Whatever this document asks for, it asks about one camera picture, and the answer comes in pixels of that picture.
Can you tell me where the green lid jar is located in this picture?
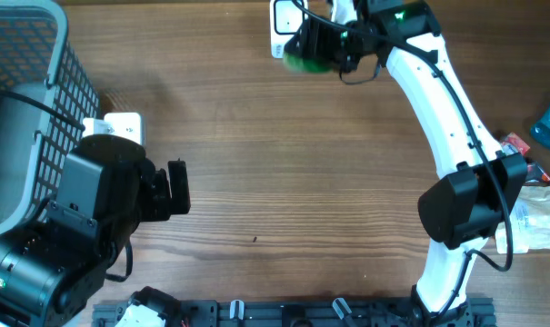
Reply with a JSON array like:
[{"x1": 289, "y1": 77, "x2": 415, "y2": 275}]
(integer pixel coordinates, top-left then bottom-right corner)
[{"x1": 282, "y1": 51, "x2": 332, "y2": 74}]

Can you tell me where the red white packet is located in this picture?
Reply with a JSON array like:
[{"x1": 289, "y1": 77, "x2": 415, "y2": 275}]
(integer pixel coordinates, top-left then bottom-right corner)
[{"x1": 500, "y1": 133, "x2": 530, "y2": 156}]

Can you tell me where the black red snack packet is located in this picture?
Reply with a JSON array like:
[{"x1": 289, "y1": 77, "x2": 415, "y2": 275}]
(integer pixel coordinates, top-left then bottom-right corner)
[{"x1": 525, "y1": 157, "x2": 550, "y2": 185}]

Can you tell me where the beige PanTree snack pouch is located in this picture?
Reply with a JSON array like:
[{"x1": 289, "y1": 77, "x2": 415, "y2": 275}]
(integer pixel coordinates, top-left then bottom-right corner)
[{"x1": 510, "y1": 186, "x2": 550, "y2": 254}]

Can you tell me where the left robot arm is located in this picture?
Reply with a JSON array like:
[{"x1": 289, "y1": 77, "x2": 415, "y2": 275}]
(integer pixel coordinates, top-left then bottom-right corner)
[{"x1": 0, "y1": 134, "x2": 191, "y2": 326}]

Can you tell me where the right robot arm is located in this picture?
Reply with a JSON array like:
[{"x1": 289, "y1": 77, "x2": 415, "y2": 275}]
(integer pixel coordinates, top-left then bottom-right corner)
[{"x1": 284, "y1": 1, "x2": 527, "y2": 326}]

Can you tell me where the white barcode scanner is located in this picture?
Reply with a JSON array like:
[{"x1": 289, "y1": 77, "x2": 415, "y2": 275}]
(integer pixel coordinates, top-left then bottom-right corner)
[{"x1": 269, "y1": 0, "x2": 305, "y2": 59}]

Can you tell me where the grey plastic mesh basket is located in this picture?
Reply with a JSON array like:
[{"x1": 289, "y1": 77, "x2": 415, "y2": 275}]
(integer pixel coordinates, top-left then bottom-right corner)
[{"x1": 0, "y1": 1, "x2": 100, "y2": 234}]

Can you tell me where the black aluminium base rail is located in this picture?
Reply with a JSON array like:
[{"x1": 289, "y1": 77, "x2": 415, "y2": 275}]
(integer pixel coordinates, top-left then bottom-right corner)
[{"x1": 91, "y1": 298, "x2": 497, "y2": 327}]

